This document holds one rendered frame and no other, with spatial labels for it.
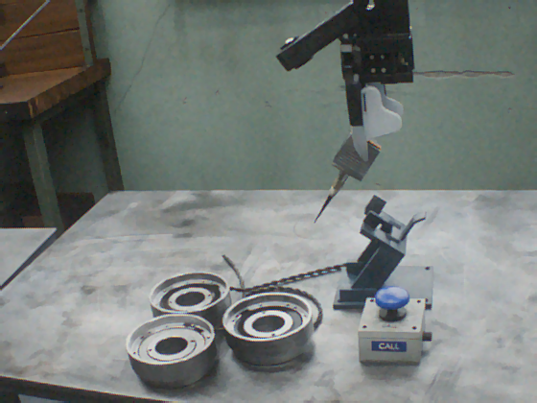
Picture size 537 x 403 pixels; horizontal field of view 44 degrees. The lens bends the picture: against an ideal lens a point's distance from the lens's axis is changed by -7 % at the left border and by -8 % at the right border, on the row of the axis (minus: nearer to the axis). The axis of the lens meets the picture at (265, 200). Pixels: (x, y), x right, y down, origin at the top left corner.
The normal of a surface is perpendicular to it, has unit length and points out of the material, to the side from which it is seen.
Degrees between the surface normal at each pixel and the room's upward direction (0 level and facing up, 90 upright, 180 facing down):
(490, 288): 0
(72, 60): 90
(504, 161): 90
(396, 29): 90
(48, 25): 90
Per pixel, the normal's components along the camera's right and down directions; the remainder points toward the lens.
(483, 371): -0.11, -0.92
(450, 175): -0.27, 0.40
